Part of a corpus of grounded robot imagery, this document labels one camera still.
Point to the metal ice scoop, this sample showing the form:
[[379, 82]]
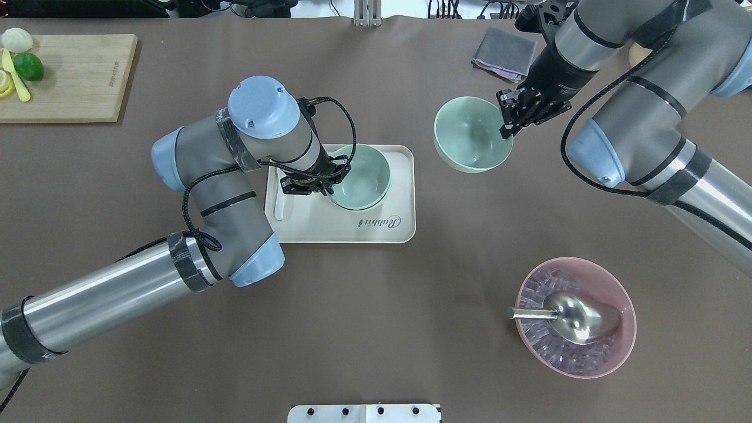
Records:
[[576, 317]]

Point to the grey folded cloth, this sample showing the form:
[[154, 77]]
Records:
[[505, 54]]

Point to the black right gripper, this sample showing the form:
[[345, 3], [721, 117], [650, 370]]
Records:
[[553, 75]]

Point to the wooden cutting board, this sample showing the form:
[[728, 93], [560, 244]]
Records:
[[85, 80]]

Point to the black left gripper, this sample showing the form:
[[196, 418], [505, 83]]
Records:
[[325, 170]]

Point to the pink bowl with ice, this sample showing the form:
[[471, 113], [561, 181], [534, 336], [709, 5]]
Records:
[[551, 349]]

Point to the cream rabbit serving tray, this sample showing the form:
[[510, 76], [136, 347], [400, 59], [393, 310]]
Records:
[[315, 219]]

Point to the white garlic bulb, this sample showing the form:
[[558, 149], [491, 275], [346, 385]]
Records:
[[17, 40]]

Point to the lemon slice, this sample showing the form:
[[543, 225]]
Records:
[[7, 85]]

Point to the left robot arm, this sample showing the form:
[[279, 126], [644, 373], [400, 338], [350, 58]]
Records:
[[227, 234]]

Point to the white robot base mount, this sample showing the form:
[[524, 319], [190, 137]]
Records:
[[366, 413]]

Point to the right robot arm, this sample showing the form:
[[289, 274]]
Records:
[[624, 140]]

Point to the green lime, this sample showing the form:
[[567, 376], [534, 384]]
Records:
[[28, 66]]

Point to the white ceramic spoon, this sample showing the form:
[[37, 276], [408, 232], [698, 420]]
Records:
[[279, 207]]

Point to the wooden mug tree stand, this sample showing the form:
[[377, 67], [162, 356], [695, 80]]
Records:
[[637, 54]]

